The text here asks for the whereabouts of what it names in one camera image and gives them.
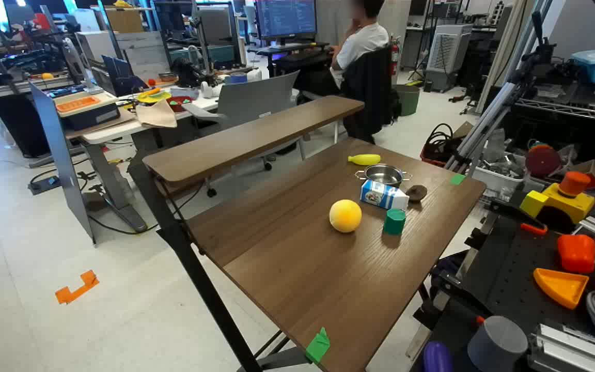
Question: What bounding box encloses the yellow ball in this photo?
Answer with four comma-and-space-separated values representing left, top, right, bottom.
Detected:
326, 198, 363, 236

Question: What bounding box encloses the yellow toy banana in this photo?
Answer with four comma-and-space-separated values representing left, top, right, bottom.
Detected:
345, 152, 384, 167

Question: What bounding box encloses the raised wooden shelf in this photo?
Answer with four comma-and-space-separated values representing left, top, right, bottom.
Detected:
140, 93, 367, 188

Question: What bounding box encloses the blue white milk carton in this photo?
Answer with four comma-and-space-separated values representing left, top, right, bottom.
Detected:
357, 179, 411, 213

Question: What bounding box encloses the small steel pot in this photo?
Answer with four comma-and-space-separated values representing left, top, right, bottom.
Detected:
355, 164, 409, 191

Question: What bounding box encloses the grey chair back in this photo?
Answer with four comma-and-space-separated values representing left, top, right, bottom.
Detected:
214, 71, 301, 126

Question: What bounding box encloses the green cylinder block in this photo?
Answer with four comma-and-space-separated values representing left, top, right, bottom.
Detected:
382, 206, 407, 237

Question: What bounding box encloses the green waste bin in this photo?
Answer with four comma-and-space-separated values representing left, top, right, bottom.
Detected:
394, 82, 421, 118

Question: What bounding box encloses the black red bag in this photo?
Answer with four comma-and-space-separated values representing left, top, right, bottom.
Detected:
419, 123, 456, 167

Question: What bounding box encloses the person in white shirt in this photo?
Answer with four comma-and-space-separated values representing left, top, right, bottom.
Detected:
329, 0, 393, 74

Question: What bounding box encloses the large green tape piece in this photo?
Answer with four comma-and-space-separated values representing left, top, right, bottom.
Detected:
303, 326, 333, 367

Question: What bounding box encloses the beige paper bag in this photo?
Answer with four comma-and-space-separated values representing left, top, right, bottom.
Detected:
133, 100, 180, 131

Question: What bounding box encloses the computer monitor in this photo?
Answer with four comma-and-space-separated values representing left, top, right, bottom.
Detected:
254, 0, 318, 44

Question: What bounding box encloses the grey tripod pole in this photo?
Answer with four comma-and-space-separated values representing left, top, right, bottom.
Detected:
453, 80, 523, 164

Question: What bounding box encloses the purple toy object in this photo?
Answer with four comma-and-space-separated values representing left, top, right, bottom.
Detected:
421, 340, 456, 372

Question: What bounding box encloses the black perforated bench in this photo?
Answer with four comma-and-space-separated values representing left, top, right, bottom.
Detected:
413, 213, 588, 372

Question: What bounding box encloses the orange black device box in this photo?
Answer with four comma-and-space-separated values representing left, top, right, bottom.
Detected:
54, 89, 121, 133

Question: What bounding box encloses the orange floor tape mark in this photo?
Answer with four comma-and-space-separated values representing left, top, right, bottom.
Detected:
54, 270, 100, 307

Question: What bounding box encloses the dark red disc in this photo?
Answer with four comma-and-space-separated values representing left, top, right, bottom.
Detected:
523, 142, 564, 180

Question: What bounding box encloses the grey toy cylinder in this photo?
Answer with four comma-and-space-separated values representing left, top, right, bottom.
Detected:
464, 315, 530, 372

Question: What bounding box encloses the yellow toy block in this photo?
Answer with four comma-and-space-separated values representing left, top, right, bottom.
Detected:
519, 183, 595, 226

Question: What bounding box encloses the orange toy cylinder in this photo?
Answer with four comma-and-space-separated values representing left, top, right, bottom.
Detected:
557, 169, 593, 198

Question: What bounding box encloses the orange toy wedge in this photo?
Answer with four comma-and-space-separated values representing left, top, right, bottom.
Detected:
530, 266, 590, 312

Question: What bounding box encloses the orange-red toy block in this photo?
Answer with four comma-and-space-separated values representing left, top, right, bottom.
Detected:
556, 233, 595, 276

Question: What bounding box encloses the black table frame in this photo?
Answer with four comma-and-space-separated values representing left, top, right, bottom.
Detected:
127, 158, 314, 372

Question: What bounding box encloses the orange clamp handle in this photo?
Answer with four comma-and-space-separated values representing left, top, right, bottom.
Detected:
519, 221, 549, 240

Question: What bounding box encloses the aluminium extrusion rail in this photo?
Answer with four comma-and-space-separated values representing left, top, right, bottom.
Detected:
526, 323, 595, 372

